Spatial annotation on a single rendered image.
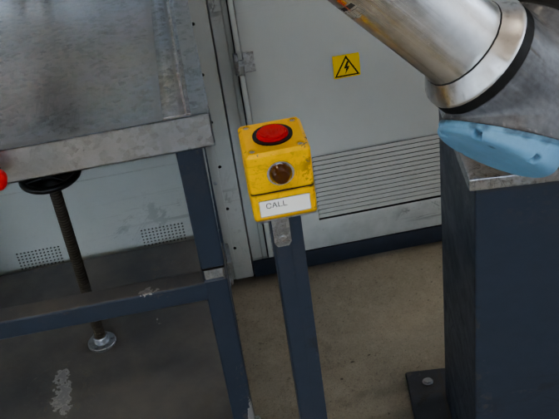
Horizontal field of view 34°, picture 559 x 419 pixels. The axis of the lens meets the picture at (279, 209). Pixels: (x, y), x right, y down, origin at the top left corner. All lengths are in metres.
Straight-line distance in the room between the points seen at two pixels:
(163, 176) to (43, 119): 0.80
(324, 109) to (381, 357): 0.57
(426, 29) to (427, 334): 1.23
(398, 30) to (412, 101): 1.15
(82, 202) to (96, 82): 0.76
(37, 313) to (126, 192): 0.69
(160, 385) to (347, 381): 0.43
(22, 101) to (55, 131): 0.13
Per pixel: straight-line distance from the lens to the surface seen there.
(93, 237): 2.25
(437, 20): 1.01
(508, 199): 1.34
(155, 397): 1.85
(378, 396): 2.02
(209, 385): 1.85
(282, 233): 1.19
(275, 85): 2.06
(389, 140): 2.19
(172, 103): 1.36
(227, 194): 2.21
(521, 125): 1.07
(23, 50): 1.66
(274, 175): 1.10
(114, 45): 1.59
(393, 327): 2.17
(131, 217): 2.22
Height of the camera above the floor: 1.46
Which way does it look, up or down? 35 degrees down
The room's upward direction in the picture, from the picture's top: 8 degrees counter-clockwise
